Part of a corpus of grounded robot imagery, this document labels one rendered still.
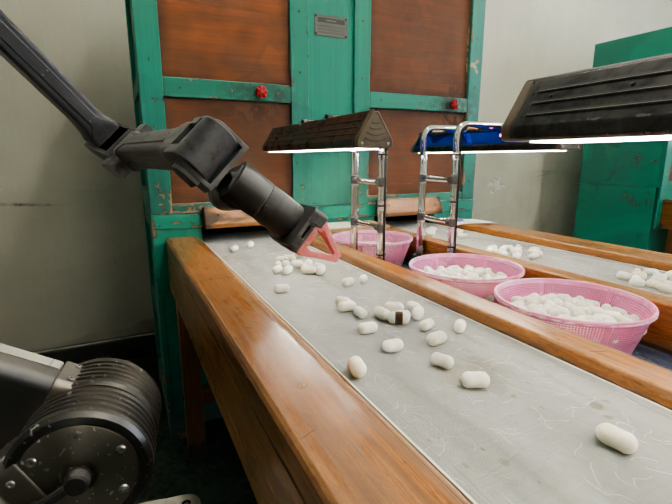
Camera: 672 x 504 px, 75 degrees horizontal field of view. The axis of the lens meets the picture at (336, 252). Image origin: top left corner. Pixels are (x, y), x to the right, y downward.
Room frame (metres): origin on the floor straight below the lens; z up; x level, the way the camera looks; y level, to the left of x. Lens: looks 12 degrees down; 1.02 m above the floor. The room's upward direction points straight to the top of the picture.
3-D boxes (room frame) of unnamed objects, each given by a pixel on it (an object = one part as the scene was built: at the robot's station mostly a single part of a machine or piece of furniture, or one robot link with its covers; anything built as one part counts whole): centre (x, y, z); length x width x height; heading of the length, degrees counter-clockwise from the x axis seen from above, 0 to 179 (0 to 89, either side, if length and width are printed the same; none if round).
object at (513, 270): (1.03, -0.31, 0.72); 0.27 x 0.27 x 0.10
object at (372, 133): (1.15, 0.06, 1.08); 0.62 x 0.08 x 0.07; 26
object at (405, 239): (1.43, -0.12, 0.72); 0.27 x 0.27 x 0.10
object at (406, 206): (1.82, -0.31, 0.83); 0.30 x 0.06 x 0.07; 116
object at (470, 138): (1.40, -0.44, 1.08); 0.62 x 0.08 x 0.07; 26
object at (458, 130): (1.36, -0.37, 0.90); 0.20 x 0.19 x 0.45; 26
